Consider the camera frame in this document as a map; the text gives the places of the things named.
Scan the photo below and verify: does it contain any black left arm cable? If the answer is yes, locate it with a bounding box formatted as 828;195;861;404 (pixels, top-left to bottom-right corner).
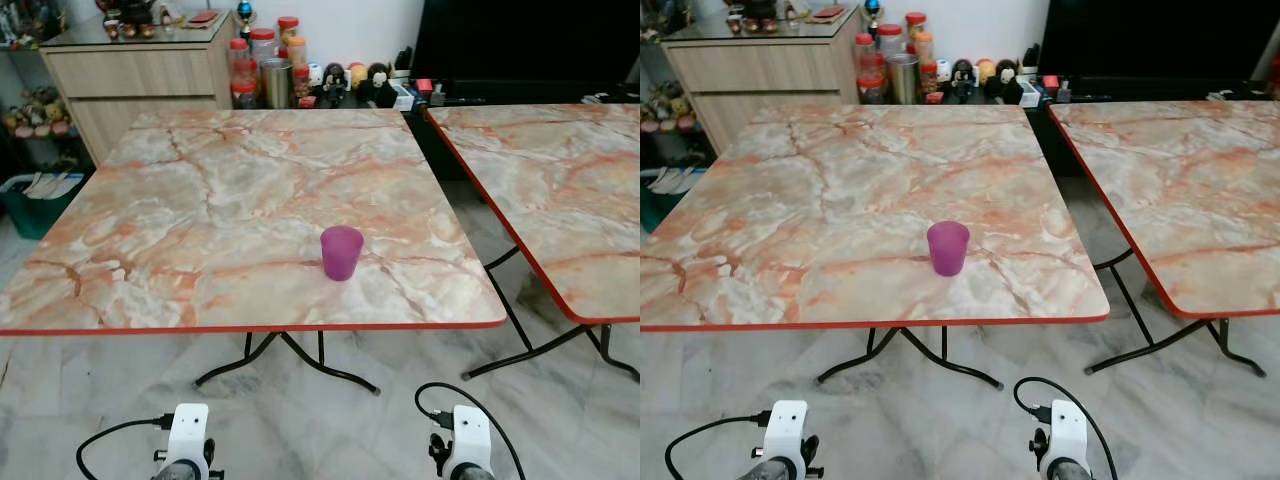
667;413;774;480
77;417;181;480

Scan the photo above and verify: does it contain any steel tumbler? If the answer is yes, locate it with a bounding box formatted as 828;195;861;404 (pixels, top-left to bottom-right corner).
262;58;293;109
890;53;920;104

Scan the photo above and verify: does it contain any light wooden drawer cabinet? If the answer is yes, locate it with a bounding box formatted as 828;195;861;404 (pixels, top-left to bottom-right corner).
662;8;863;156
40;8;237;166

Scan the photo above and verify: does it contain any black flat television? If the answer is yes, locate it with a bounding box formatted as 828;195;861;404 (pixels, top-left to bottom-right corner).
1038;0;1271;83
412;0;641;86

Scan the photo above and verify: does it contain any tall red lid jar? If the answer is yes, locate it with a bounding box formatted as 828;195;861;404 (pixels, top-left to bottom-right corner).
277;15;309;71
904;11;937;67

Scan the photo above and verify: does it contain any purple plastic cup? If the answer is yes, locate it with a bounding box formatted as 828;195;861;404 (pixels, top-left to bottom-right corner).
320;225;365;282
926;220;971;278

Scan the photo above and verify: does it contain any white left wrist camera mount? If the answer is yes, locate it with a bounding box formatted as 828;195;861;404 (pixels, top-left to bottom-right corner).
766;401;812;469
166;403;212;473

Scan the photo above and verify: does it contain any marble pattern folding table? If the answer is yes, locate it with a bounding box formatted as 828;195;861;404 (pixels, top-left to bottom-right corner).
0;105;509;393
425;102;641;383
640;103;1111;389
1050;98;1280;379

